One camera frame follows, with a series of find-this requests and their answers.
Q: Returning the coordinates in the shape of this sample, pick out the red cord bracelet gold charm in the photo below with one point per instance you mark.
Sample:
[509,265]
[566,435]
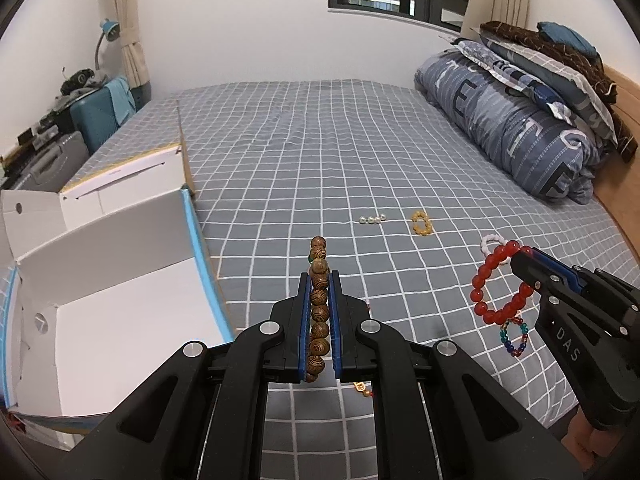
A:
[364,388]

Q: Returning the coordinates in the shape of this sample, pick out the grey suitcase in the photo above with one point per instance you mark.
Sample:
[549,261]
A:
[54,166]

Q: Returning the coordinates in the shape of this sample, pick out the blue grey folded duvet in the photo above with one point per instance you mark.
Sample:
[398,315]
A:
[544,155]

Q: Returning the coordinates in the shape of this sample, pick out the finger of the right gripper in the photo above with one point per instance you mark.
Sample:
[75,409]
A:
[535,277]
[568,276]

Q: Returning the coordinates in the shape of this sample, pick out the beige left curtain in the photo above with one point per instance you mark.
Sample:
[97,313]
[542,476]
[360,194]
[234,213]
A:
[133,59]

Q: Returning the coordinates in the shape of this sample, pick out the brown fuzzy blanket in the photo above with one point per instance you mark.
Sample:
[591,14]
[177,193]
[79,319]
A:
[605,86]

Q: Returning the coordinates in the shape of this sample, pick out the grey checked bed sheet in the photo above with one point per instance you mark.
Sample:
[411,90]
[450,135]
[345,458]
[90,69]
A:
[401,196]

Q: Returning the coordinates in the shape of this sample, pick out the grey patterned pillow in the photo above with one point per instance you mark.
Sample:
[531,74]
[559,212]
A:
[561,90]

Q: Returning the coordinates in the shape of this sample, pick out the teal suitcase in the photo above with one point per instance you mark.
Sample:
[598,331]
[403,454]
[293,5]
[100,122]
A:
[101,112]

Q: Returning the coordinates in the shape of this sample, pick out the teal desk lamp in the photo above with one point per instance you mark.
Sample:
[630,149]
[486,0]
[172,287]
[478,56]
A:
[110,32]

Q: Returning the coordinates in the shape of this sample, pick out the blue yellow cardboard box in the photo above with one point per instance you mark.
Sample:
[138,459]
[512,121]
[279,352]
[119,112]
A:
[101,283]

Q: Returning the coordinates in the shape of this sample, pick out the teal small cushion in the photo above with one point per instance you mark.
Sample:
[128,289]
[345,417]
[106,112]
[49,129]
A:
[560,34]

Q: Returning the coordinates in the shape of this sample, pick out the wooden bed headboard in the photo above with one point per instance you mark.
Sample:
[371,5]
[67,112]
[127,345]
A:
[617,184]

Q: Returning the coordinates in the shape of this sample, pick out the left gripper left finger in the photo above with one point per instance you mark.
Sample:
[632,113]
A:
[201,415]

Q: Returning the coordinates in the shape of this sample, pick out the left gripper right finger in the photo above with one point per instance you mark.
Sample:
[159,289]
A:
[437,413]

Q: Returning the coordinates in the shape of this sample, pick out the person right hand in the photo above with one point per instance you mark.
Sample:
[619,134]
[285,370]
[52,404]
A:
[586,443]

